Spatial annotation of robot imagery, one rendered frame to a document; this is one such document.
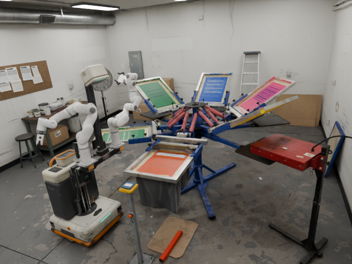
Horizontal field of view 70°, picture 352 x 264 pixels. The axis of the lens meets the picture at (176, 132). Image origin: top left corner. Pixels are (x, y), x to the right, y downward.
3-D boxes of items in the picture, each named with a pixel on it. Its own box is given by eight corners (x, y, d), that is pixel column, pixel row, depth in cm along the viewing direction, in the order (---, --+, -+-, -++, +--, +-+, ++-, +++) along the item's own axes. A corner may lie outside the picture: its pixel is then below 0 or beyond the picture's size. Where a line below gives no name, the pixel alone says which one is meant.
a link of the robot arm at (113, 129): (113, 129, 281) (111, 116, 275) (122, 131, 274) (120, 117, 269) (107, 132, 274) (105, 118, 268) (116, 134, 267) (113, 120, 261)
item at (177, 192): (177, 212, 258) (174, 176, 243) (174, 211, 259) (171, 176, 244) (192, 188, 297) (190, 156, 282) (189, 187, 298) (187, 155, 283)
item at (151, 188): (176, 214, 256) (173, 177, 241) (139, 206, 273) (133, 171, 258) (177, 212, 259) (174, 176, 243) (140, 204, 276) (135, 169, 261)
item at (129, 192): (144, 274, 252) (132, 194, 218) (126, 268, 261) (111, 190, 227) (154, 257, 271) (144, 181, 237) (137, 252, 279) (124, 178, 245)
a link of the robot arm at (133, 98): (123, 110, 288) (133, 111, 280) (123, 91, 283) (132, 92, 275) (133, 109, 301) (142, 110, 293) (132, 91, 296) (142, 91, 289)
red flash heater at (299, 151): (330, 157, 245) (332, 146, 241) (306, 175, 220) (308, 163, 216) (274, 141, 291) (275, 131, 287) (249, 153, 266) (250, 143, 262)
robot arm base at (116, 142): (106, 145, 279) (103, 132, 273) (113, 141, 289) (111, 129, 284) (117, 147, 272) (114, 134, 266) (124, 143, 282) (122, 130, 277)
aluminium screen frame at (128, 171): (176, 183, 231) (176, 179, 229) (123, 174, 253) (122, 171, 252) (201, 148, 298) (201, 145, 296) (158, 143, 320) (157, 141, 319)
